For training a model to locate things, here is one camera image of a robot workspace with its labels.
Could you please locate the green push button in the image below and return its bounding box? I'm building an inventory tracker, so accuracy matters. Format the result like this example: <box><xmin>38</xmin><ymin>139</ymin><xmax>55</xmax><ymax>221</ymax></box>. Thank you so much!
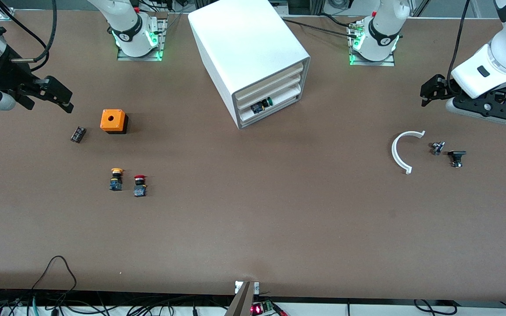
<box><xmin>251</xmin><ymin>97</ymin><xmax>274</xmax><ymax>115</ymax></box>

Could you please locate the black button part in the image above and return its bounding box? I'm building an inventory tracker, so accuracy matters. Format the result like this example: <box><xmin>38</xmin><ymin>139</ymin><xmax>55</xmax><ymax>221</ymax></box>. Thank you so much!
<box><xmin>448</xmin><ymin>150</ymin><xmax>467</xmax><ymax>168</ymax></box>

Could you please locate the yellow push button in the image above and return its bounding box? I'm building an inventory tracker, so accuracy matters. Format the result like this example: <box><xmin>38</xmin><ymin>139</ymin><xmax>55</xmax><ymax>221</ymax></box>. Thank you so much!
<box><xmin>109</xmin><ymin>168</ymin><xmax>124</xmax><ymax>191</ymax></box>

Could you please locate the red push button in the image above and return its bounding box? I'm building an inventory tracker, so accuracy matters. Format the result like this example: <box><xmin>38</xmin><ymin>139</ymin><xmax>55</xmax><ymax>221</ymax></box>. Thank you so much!
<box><xmin>133</xmin><ymin>175</ymin><xmax>148</xmax><ymax>198</ymax></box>

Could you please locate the white curved plastic piece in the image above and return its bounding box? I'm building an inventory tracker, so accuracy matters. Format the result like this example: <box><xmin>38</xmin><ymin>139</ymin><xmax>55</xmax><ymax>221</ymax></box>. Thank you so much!
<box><xmin>391</xmin><ymin>130</ymin><xmax>426</xmax><ymax>175</ymax></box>

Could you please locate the circuit board with red LED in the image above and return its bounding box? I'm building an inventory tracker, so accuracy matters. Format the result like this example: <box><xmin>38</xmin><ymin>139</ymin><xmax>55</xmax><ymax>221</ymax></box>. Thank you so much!
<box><xmin>251</xmin><ymin>300</ymin><xmax>276</xmax><ymax>316</ymax></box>

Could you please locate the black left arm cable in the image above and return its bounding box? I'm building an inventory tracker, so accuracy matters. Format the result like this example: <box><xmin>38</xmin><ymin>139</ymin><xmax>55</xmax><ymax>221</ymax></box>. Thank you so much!
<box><xmin>447</xmin><ymin>0</ymin><xmax>472</xmax><ymax>95</ymax></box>

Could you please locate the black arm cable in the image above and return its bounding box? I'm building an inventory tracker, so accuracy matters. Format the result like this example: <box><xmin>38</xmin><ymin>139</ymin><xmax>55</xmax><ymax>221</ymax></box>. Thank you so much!
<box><xmin>0</xmin><ymin>0</ymin><xmax>58</xmax><ymax>73</ymax></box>
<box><xmin>447</xmin><ymin>0</ymin><xmax>472</xmax><ymax>95</ymax></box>

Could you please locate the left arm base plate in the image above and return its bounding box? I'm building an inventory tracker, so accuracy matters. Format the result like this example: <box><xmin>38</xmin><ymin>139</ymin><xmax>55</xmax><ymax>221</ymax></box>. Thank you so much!
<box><xmin>348</xmin><ymin>22</ymin><xmax>396</xmax><ymax>67</ymax></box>

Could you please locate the orange button enclosure box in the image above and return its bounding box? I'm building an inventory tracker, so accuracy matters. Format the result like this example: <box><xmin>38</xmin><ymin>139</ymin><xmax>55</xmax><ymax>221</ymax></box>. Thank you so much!
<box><xmin>100</xmin><ymin>109</ymin><xmax>129</xmax><ymax>135</ymax></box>

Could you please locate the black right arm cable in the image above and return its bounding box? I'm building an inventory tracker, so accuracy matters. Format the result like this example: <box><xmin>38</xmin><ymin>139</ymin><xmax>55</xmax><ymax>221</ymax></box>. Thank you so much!
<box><xmin>0</xmin><ymin>0</ymin><xmax>58</xmax><ymax>73</ymax></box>

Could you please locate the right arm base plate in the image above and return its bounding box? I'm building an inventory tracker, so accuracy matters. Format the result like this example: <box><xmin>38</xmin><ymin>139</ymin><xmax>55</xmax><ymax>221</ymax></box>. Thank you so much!
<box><xmin>117</xmin><ymin>18</ymin><xmax>168</xmax><ymax>62</ymax></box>

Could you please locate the thin black cable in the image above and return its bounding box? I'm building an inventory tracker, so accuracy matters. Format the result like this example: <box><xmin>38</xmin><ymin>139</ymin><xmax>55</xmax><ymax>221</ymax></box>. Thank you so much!
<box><xmin>282</xmin><ymin>18</ymin><xmax>359</xmax><ymax>38</ymax></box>

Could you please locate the looped black cable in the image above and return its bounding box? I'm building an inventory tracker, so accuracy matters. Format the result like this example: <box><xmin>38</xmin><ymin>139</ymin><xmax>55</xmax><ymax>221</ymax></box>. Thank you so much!
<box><xmin>31</xmin><ymin>256</ymin><xmax>78</xmax><ymax>303</ymax></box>

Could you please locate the short black cable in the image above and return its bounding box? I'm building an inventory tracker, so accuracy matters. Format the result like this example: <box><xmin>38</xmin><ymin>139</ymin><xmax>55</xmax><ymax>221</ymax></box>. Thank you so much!
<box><xmin>413</xmin><ymin>299</ymin><xmax>455</xmax><ymax>316</ymax></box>

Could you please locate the white mount bracket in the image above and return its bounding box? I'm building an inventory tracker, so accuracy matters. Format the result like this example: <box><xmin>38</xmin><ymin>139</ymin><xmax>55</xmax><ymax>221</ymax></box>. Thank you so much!
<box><xmin>235</xmin><ymin>281</ymin><xmax>260</xmax><ymax>294</ymax></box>

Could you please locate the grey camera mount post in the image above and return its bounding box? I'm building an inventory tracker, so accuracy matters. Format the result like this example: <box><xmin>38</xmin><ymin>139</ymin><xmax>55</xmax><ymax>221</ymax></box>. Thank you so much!
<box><xmin>224</xmin><ymin>281</ymin><xmax>256</xmax><ymax>316</ymax></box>

